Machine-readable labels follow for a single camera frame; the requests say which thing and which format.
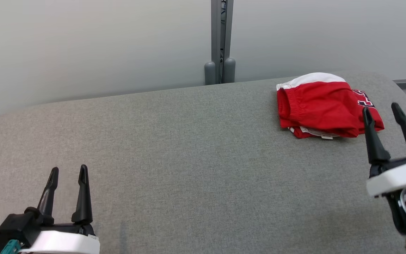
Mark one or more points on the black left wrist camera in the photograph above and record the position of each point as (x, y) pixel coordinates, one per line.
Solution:
(19, 225)

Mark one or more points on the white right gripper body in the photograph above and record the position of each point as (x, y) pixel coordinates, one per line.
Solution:
(397, 178)

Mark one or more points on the red shorts with white stripe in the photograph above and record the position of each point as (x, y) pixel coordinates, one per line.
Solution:
(319, 106)

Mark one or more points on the grey metal partition post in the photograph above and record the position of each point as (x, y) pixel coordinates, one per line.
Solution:
(220, 42)

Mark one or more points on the teal left camera plug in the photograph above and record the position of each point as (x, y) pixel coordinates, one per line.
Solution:
(10, 247)

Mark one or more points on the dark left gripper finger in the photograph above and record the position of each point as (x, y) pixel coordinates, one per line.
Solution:
(84, 201)
(49, 194)

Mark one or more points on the red jersey with white sleeves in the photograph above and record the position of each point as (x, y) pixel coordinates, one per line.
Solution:
(379, 122)

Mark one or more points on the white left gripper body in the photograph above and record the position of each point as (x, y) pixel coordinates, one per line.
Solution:
(65, 241)

